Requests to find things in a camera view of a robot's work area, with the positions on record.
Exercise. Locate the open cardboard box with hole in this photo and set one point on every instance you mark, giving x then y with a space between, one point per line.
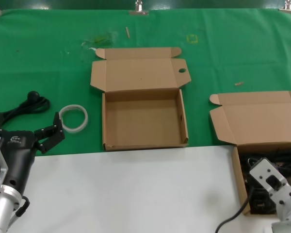
140 116

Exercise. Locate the translucent tape roll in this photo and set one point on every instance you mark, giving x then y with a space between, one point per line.
85 121

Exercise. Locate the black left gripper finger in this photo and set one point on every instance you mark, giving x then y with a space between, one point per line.
58 121
52 143

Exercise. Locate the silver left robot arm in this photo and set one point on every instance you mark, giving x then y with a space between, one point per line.
0 213

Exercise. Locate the short wooden piece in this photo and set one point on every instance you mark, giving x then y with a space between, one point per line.
239 83

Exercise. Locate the thin wooden stick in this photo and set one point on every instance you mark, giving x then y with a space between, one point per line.
127 32

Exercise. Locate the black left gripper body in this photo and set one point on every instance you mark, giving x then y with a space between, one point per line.
19 155

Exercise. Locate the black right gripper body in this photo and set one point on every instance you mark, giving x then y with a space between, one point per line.
263 202

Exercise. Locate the green tablecloth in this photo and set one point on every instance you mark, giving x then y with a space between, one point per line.
38 60

